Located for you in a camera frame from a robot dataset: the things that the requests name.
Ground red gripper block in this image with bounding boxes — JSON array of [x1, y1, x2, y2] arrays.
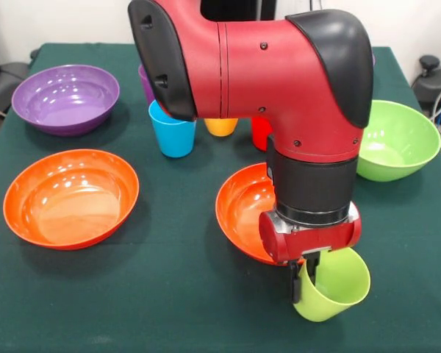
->
[[259, 201, 363, 304]]

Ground green plastic cup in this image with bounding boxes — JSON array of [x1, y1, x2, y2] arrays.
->
[[292, 246, 371, 324]]

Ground orange plastic bowl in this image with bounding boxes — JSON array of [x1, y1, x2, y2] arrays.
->
[[2, 149, 140, 252], [215, 163, 287, 265]]

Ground red plastic cup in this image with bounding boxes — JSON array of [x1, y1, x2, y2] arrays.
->
[[250, 116, 273, 152]]

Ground green plastic bowl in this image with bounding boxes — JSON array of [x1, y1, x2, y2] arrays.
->
[[355, 99, 441, 183]]

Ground dark green tablecloth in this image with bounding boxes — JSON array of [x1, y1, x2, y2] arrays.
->
[[0, 43, 441, 353]]

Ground yellow plastic cup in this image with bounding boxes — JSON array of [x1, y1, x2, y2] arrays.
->
[[204, 117, 239, 138]]

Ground blue plastic cup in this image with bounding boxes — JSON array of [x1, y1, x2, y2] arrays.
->
[[148, 99, 198, 159]]

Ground purple plastic cup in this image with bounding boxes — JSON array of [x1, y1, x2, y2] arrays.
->
[[137, 64, 156, 106]]

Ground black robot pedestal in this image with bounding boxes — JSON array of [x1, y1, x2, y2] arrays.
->
[[200, 0, 276, 22]]

